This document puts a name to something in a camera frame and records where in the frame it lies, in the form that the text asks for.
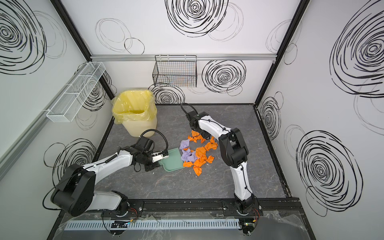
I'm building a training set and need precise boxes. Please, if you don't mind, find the purple scrap front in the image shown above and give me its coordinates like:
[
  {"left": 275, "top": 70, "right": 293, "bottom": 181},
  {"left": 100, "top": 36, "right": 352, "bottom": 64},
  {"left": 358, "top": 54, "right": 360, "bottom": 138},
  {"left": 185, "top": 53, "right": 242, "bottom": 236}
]
[{"left": 181, "top": 149, "right": 198, "bottom": 163}]

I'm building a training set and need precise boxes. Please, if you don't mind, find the orange scrap lower middle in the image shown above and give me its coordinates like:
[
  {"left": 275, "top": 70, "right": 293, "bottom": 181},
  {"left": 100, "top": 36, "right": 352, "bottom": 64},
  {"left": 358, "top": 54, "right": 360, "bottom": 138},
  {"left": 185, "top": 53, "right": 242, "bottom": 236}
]
[{"left": 194, "top": 157, "right": 207, "bottom": 168}]

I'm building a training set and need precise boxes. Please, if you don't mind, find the white wire shelf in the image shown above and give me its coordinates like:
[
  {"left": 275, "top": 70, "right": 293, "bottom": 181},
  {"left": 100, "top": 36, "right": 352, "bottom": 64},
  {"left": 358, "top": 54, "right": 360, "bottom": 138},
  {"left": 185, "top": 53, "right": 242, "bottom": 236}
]
[{"left": 46, "top": 62, "right": 106, "bottom": 123}]

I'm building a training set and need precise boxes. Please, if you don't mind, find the yellow bin liner bag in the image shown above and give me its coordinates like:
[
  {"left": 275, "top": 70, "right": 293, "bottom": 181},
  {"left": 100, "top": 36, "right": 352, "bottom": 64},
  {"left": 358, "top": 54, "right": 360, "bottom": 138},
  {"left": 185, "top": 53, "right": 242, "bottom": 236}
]
[{"left": 112, "top": 90, "right": 157, "bottom": 124}]

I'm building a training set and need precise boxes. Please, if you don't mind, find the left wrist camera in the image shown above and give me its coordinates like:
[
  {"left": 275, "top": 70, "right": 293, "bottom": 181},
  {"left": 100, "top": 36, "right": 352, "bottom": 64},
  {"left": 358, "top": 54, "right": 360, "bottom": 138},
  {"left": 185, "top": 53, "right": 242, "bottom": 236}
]
[{"left": 151, "top": 150, "right": 169, "bottom": 163}]

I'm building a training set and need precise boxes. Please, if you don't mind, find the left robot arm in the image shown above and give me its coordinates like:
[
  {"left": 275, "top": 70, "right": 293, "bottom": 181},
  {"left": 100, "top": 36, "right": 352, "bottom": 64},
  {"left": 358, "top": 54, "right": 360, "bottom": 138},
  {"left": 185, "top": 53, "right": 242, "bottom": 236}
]
[{"left": 46, "top": 129, "right": 169, "bottom": 217}]

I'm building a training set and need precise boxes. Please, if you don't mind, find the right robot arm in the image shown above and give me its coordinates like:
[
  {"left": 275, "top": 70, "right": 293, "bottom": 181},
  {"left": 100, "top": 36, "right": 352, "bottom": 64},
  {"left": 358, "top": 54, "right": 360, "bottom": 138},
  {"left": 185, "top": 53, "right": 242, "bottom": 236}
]
[{"left": 181, "top": 103, "right": 258, "bottom": 216}]

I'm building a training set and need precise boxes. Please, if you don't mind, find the orange scrap front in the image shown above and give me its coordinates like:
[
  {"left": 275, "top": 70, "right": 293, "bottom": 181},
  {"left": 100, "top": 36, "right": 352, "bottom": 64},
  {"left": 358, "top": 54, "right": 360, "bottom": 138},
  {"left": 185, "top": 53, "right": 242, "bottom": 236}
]
[{"left": 183, "top": 162, "right": 194, "bottom": 168}]

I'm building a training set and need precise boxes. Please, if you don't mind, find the white slotted cable duct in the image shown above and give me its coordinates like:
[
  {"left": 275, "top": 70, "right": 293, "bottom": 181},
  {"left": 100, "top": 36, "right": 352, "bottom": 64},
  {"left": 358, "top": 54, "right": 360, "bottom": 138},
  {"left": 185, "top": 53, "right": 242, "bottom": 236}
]
[{"left": 64, "top": 219, "right": 241, "bottom": 232}]

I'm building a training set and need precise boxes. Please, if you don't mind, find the cream trash bin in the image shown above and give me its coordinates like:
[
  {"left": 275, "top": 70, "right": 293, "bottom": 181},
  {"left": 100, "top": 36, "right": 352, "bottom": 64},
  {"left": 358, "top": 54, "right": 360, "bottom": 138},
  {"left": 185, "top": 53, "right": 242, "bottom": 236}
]
[{"left": 122, "top": 117, "right": 158, "bottom": 137}]

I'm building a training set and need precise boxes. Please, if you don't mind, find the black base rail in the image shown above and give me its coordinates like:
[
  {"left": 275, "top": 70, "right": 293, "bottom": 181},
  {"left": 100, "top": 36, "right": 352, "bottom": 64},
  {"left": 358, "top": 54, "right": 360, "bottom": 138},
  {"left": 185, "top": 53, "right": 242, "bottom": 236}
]
[{"left": 86, "top": 198, "right": 303, "bottom": 218}]

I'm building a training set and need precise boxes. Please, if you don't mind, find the green plastic dustpan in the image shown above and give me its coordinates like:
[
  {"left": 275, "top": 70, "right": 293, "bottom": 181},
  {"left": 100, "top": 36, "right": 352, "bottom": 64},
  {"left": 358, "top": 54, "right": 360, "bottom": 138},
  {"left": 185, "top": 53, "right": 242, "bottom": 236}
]
[{"left": 159, "top": 148, "right": 184, "bottom": 172}]

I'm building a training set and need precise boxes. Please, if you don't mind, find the orange scrap lower right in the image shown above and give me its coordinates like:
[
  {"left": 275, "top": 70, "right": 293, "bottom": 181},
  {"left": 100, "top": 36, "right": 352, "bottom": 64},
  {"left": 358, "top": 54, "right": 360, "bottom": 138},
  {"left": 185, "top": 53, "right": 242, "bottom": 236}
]
[{"left": 206, "top": 156, "right": 215, "bottom": 164}]

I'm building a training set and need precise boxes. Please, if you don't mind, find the black wire basket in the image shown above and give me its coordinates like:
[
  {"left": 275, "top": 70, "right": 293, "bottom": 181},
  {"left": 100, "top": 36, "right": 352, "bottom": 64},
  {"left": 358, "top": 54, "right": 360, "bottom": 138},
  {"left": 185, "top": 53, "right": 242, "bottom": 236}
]
[{"left": 152, "top": 55, "right": 198, "bottom": 88}]

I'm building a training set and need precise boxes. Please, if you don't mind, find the orange scrap by dustpan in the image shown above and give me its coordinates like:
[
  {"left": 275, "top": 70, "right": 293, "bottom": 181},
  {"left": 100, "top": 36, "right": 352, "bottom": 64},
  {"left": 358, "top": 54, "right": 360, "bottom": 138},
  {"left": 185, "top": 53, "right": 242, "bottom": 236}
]
[{"left": 205, "top": 136, "right": 218, "bottom": 151}]

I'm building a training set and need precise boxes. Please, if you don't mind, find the purple scrap pair back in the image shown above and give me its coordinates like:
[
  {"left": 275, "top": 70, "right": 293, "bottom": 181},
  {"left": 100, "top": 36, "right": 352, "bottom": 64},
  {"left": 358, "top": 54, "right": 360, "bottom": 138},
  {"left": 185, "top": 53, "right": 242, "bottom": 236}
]
[{"left": 180, "top": 139, "right": 190, "bottom": 150}]

